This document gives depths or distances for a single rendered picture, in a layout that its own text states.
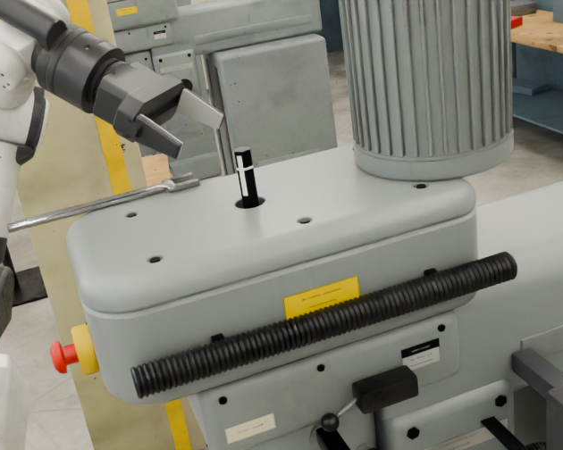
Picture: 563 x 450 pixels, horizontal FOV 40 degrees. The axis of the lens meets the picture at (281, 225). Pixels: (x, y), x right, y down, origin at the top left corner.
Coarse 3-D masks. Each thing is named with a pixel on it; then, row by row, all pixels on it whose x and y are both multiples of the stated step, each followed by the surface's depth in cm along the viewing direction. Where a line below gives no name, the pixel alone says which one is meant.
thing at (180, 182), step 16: (176, 176) 104; (192, 176) 104; (128, 192) 101; (144, 192) 100; (160, 192) 101; (64, 208) 99; (80, 208) 98; (96, 208) 99; (16, 224) 96; (32, 224) 96
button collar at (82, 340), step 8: (72, 328) 93; (80, 328) 92; (72, 336) 91; (80, 336) 91; (88, 336) 91; (80, 344) 91; (88, 344) 91; (80, 352) 90; (88, 352) 91; (80, 360) 90; (88, 360) 91; (96, 360) 91; (88, 368) 91; (96, 368) 92
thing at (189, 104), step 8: (184, 88) 97; (184, 96) 97; (192, 96) 97; (184, 104) 98; (192, 104) 97; (200, 104) 97; (208, 104) 97; (184, 112) 98; (192, 112) 98; (200, 112) 97; (208, 112) 97; (216, 112) 96; (200, 120) 98; (208, 120) 97; (216, 120) 97; (216, 128) 97
